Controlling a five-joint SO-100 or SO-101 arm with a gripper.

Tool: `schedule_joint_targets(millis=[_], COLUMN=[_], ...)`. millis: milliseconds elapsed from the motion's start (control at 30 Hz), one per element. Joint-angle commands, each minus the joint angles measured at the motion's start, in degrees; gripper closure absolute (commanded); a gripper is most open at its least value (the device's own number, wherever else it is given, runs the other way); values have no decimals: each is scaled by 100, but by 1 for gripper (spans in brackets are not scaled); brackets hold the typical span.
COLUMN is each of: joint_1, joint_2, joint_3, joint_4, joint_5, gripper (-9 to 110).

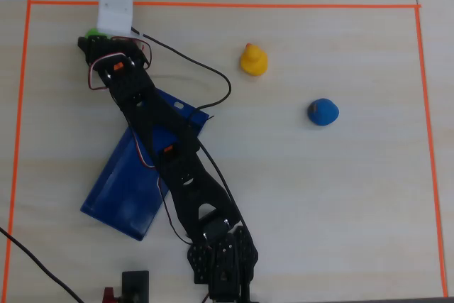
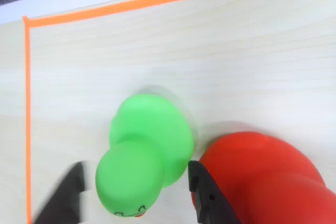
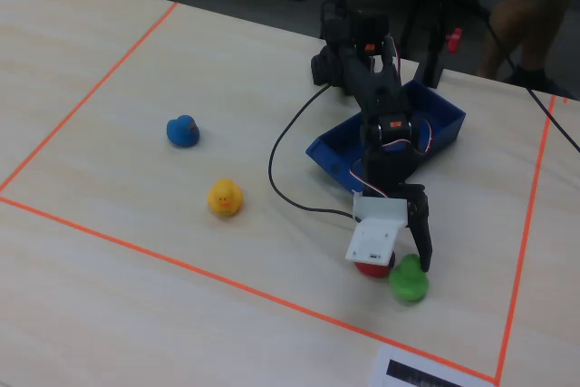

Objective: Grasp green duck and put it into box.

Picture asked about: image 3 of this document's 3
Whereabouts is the blue plastic box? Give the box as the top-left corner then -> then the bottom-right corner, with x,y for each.
305,79 -> 468,196

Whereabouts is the red white servo wire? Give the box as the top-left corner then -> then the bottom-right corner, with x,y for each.
348,158 -> 391,200

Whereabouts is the black camera cable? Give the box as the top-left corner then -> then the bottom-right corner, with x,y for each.
267,85 -> 359,218

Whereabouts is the black clamp red handle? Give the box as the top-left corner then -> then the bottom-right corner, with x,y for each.
414,26 -> 466,89

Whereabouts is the thin black cable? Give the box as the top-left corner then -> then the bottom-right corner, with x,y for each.
479,1 -> 580,153

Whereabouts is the black shoe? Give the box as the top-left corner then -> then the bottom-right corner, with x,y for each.
505,64 -> 566,94

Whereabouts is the white paper black print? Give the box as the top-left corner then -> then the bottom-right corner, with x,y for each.
369,344 -> 495,387

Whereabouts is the green rubber duck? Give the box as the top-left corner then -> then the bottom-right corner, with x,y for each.
388,253 -> 430,305

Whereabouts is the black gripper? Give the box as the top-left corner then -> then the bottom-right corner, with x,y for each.
361,144 -> 434,273

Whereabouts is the blue rubber duck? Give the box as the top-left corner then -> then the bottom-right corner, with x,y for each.
166,114 -> 201,149

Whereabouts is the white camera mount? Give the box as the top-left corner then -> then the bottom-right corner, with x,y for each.
344,194 -> 408,266

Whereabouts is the red rubber duck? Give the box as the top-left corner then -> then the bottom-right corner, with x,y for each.
353,250 -> 398,279

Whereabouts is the bare person leg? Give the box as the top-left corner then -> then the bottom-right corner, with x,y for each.
475,0 -> 522,78
516,0 -> 580,73

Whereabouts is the orange tape strip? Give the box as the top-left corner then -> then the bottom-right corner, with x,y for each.
0,1 -> 179,193
0,195 -> 499,383
494,94 -> 557,383

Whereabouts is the yellow rubber duck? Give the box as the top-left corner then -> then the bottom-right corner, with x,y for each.
207,178 -> 244,218

